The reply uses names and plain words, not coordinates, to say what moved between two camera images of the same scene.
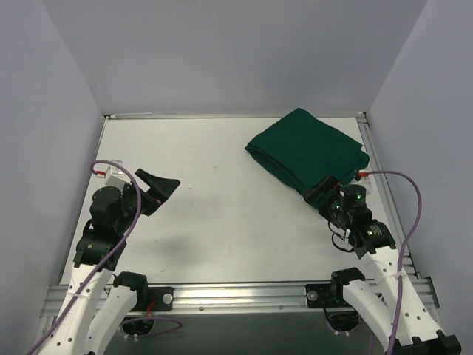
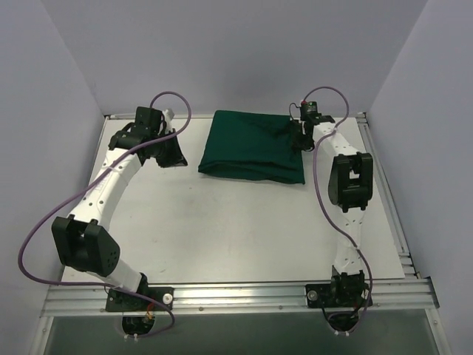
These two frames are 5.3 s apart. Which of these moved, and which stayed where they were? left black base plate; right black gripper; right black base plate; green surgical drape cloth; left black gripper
Moved: left black gripper; right black gripper; green surgical drape cloth
Stayed: left black base plate; right black base plate
